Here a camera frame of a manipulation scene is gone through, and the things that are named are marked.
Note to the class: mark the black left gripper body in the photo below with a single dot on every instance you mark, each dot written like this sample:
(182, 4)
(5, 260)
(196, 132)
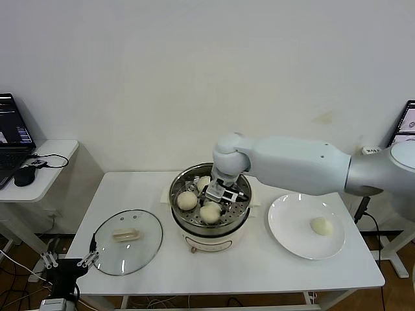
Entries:
(66, 273)

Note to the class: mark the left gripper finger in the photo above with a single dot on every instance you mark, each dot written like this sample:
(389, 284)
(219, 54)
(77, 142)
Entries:
(49, 259)
(88, 257)

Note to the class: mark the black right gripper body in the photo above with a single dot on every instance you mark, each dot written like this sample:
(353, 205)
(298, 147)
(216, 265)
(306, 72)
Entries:
(227, 184)

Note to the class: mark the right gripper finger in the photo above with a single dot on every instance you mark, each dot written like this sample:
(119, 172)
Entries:
(228, 209)
(202, 194)

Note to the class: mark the white steamed baozi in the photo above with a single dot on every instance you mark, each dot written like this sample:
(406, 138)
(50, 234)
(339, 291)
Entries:
(202, 183)
(321, 226)
(210, 214)
(187, 201)

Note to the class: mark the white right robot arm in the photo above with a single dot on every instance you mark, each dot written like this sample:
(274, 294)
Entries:
(291, 162)

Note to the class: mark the stainless steel steamer basket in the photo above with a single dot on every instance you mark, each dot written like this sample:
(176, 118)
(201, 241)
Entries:
(241, 209)

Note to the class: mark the cream electric cooker pot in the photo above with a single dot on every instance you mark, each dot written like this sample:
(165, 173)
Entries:
(210, 241)

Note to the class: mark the white round plate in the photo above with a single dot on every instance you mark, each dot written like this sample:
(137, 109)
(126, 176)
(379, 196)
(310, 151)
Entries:
(291, 226)

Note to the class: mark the black computer mouse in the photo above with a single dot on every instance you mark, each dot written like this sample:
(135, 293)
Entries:
(24, 176)

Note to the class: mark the white side table with mouse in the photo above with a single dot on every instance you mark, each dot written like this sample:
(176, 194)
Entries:
(55, 152)

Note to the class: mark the black laptop with dark screen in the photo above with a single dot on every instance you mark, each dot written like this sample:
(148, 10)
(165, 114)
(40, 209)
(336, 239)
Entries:
(13, 123)

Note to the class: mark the white printed label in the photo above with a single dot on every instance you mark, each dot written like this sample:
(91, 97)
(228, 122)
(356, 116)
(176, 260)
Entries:
(372, 150)

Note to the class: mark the white side table with label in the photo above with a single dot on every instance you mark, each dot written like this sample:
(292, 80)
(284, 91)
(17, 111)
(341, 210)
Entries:
(398, 262)

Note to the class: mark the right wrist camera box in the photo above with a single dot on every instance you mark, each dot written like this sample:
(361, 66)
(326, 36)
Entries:
(220, 194)

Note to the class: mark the white wall socket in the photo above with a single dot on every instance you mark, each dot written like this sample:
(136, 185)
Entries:
(53, 214)

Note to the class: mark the white main table frame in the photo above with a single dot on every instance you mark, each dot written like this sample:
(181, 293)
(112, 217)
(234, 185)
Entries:
(259, 308)

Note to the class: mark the grey laptop with camera views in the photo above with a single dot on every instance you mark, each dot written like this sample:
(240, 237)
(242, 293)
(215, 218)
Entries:
(405, 123)

